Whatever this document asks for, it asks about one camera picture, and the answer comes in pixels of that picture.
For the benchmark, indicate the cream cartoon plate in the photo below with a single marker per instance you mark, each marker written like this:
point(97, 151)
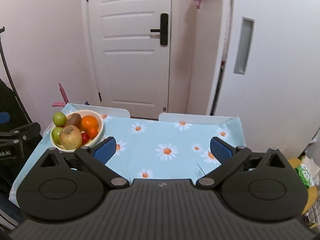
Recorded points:
point(91, 142)

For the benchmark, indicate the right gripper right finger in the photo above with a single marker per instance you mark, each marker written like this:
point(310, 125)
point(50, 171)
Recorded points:
point(231, 160)

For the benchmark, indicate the small mandarin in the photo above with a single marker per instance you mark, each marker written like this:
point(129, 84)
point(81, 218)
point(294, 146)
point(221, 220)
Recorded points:
point(92, 132)

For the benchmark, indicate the cherry tomato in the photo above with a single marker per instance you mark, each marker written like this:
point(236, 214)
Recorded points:
point(85, 138)

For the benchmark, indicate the green apple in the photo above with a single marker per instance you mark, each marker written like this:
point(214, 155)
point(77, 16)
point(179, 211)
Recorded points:
point(56, 134)
point(59, 119)

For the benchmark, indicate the white sliding wardrobe door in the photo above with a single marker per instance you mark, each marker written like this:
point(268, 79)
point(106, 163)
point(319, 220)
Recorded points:
point(271, 74)

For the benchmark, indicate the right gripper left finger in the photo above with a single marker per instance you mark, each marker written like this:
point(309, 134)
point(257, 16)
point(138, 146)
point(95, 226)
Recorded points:
point(94, 159)

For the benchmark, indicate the black fabric bag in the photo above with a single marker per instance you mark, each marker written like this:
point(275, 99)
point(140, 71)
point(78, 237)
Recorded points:
point(10, 105)

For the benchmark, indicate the white chair back right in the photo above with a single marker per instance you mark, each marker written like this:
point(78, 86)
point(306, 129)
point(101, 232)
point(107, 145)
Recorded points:
point(193, 119)

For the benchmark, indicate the large orange front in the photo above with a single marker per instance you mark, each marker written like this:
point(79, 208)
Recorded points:
point(89, 121)

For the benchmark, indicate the black door handle lock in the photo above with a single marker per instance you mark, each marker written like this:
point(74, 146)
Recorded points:
point(163, 30)

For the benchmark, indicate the green snack package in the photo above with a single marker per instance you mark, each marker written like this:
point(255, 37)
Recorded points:
point(305, 175)

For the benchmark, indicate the large yellow apple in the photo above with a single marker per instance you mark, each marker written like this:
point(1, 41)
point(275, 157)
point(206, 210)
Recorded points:
point(71, 137)

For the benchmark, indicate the blue daisy tablecloth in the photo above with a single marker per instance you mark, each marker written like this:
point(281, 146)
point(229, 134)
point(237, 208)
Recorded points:
point(149, 149)

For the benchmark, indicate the brown kiwi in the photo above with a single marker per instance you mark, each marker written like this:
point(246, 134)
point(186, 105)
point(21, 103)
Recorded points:
point(74, 119)

